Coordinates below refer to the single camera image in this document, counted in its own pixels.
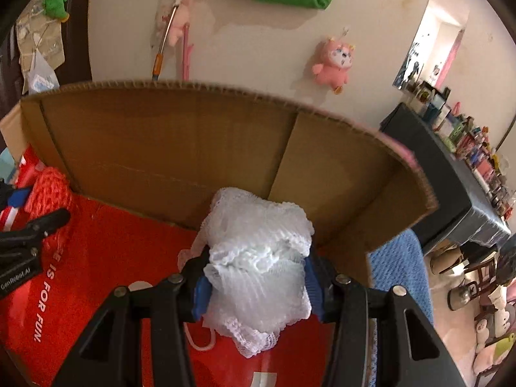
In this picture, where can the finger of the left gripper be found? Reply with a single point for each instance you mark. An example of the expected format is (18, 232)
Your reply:
(10, 196)
(36, 230)

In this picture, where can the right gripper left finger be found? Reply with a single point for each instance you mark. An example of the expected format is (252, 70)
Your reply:
(108, 352)

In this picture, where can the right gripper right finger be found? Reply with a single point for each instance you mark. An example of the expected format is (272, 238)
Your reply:
(409, 351)

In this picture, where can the red mesh bath pouf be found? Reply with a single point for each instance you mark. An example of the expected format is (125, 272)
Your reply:
(50, 192)

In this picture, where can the white mesh bath pouf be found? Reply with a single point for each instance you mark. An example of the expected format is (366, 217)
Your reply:
(257, 249)

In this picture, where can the blue knitted blanket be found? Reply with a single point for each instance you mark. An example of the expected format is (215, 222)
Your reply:
(401, 262)

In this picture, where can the white plastic bag on door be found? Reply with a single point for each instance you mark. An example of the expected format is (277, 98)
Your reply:
(41, 77)

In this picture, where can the red-lined cardboard box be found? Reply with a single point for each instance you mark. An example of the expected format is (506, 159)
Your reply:
(145, 161)

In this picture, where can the dark cloth covered table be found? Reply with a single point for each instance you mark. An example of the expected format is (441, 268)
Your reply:
(464, 212)

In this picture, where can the beige hanging door organizer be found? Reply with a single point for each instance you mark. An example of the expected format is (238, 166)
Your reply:
(35, 30)

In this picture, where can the green plush toy on door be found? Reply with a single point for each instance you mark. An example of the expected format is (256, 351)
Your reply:
(55, 9)

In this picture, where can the pink plush toy on wall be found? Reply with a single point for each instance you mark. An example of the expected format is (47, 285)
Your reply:
(336, 58)

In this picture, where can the mop with orange handle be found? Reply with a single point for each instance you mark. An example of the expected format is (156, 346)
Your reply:
(172, 16)

